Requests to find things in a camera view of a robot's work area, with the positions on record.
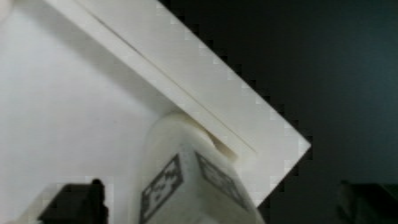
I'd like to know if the white square table top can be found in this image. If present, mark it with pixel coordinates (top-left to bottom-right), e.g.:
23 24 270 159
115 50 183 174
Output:
0 0 309 224

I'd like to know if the white table leg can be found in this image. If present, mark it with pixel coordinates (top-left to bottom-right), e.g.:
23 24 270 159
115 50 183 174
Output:
135 113 265 224

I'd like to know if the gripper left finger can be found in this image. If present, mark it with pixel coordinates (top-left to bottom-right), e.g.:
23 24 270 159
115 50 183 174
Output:
37 179 108 224

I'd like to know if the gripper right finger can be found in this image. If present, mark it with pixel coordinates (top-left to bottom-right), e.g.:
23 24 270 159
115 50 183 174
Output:
336 181 398 224

